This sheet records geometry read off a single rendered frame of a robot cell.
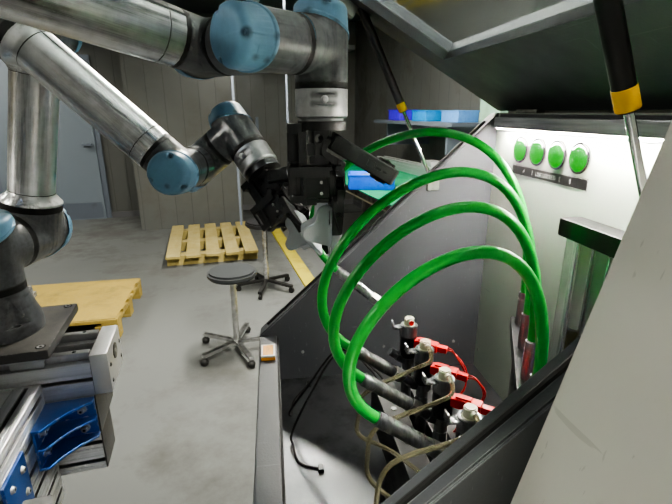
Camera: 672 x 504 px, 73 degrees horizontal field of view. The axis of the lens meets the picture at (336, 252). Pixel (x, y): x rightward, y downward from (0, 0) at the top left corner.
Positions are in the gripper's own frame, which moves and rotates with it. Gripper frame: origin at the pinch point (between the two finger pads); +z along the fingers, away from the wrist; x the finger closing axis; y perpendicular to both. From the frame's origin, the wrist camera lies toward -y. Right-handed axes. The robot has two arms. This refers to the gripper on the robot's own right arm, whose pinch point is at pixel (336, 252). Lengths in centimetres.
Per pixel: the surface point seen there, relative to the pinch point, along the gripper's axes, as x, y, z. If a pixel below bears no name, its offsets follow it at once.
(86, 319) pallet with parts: -224, 134, 109
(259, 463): 11.6, 13.2, 29.0
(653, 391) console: 44.8, -15.2, -3.2
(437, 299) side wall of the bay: -29.2, -29.1, 22.3
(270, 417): 1.1, 11.5, 29.0
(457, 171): 10.5, -14.7, -13.7
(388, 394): 18.7, -4.2, 13.9
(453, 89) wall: -370, -167, -42
